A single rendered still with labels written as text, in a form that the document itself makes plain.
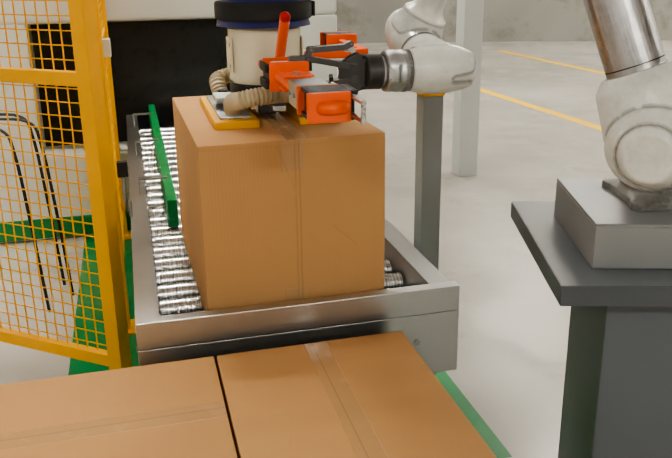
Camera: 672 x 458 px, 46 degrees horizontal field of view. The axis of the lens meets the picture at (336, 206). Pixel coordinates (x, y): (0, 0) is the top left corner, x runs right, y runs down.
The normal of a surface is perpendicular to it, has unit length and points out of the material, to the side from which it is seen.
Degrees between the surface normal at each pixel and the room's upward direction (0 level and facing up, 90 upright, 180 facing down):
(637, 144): 99
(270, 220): 90
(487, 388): 0
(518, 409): 0
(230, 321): 90
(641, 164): 95
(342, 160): 90
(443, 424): 0
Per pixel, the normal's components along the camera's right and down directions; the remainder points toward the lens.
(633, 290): -0.04, 0.30
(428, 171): 0.25, 0.29
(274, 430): -0.01, -0.95
